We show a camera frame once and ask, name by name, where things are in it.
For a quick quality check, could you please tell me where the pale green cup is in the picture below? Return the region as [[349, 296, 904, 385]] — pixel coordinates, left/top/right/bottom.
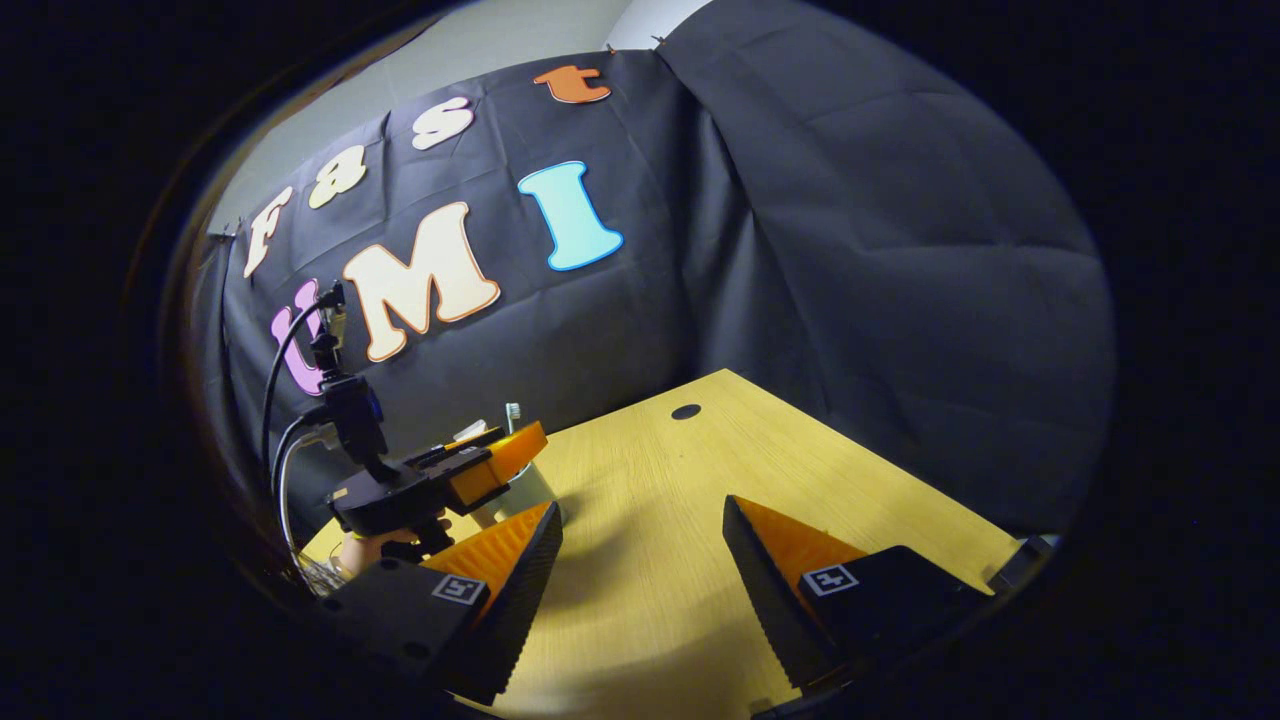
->
[[470, 460, 556, 529]]

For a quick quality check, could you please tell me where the black backdrop cloth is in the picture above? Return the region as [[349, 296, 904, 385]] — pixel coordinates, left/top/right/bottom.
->
[[185, 0, 1116, 546]]

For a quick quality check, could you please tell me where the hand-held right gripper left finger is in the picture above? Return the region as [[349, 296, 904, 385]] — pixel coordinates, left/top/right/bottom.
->
[[320, 500, 564, 706]]

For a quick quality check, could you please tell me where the wooden desktop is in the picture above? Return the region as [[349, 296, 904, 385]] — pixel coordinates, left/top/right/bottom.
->
[[300, 368, 1021, 720]]

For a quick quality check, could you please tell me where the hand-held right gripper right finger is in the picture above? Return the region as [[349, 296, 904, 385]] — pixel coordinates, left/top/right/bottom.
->
[[722, 495, 991, 701]]

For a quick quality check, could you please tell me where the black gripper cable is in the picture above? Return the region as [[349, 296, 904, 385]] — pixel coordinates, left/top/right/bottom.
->
[[260, 290, 341, 566]]

